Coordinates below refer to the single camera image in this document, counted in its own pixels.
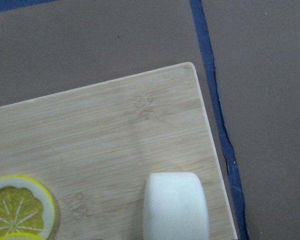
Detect white steamed bun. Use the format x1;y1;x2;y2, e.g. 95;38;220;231
143;172;209;240

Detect bamboo cutting board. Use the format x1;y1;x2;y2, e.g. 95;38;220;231
0;62;237;240

